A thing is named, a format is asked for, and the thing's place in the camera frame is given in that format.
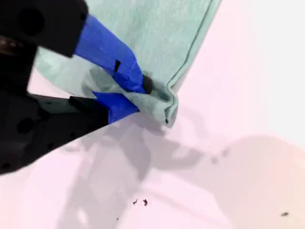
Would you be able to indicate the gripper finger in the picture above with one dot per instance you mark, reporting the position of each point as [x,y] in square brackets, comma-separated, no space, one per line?
[107,52]
[114,107]

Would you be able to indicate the pale green t-shirt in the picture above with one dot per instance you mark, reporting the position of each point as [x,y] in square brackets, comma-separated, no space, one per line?
[155,35]

